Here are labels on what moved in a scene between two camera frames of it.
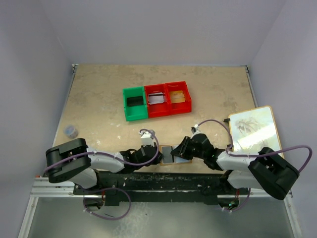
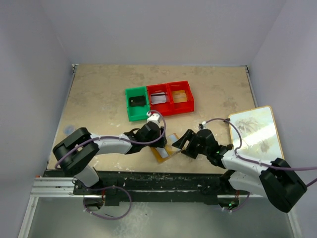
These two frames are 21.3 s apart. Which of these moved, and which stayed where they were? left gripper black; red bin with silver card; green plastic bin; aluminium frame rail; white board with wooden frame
Moved: red bin with silver card; left gripper black
Stayed: aluminium frame rail; white board with wooden frame; green plastic bin
